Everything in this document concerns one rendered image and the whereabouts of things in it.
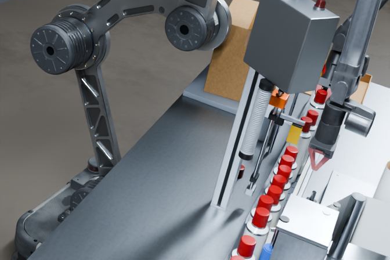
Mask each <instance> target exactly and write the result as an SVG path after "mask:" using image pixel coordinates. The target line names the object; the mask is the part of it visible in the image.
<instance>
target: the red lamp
mask: <svg viewBox="0 0 390 260"><path fill-rule="evenodd" d="M325 5H326V0H317V1H316V4H314V8H315V9H317V10H325V8H326V7H325Z"/></svg>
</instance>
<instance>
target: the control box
mask: <svg viewBox="0 0 390 260"><path fill-rule="evenodd" d="M314 4H316V3H315V2H313V1H312V0H260V1H259V5H258V9H257V13H256V15H255V20H254V23H253V26H252V30H251V34H250V38H249V40H248V45H247V49H246V51H245V55H244V59H243V61H244V62H245V63H246V64H248V65H249V66H250V67H252V68H253V69H254V70H255V71H257V72H258V73H260V75H262V76H263V77H265V78H266V79H267V80H269V81H270V82H271V83H273V84H274V85H275V86H277V87H278V88H279V89H281V90H282V91H283V92H284V93H286V94H288V95H289V94H294V93H301V92H309V91H314V90H315V89H316V87H317V84H318V82H319V79H320V77H321V75H322V70H323V67H324V64H325V61H326V58H327V55H328V52H329V49H330V46H331V43H332V41H333V38H334V34H335V31H336V29H337V25H338V22H339V20H340V17H338V16H337V15H335V14H333V13H332V12H330V11H329V10H327V9H325V10H317V9H315V8H314Z"/></svg>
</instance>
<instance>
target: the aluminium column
mask: <svg viewBox="0 0 390 260"><path fill-rule="evenodd" d="M262 78H265V77H263V76H262V75H260V73H258V72H257V71H255V70H254V69H253V68H252V67H249V71H248V74H247V78H246V81H245V84H244V88H243V92H242V95H241V99H240V103H239V106H238V109H237V113H236V117H235V119H234V123H233V127H232V131H231V134H230V138H229V141H228V144H227V148H226V151H225V155H224V158H223V162H222V166H221V170H220V172H219V176H218V180H217V183H216V186H215V190H214V194H213V197H212V200H211V204H210V205H211V206H213V207H216V208H219V209H220V210H223V211H226V209H227V207H228V206H229V204H230V201H231V198H232V194H233V191H234V187H235V185H236V181H237V177H238V175H239V171H240V168H241V164H242V162H243V159H241V158H240V157H239V151H240V148H241V145H242V142H243V139H244V135H245V132H246V129H247V125H248V122H249V119H250V115H251V112H252V108H253V105H254V101H255V98H256V95H257V92H258V88H259V82H260V80H261V79H262Z"/></svg>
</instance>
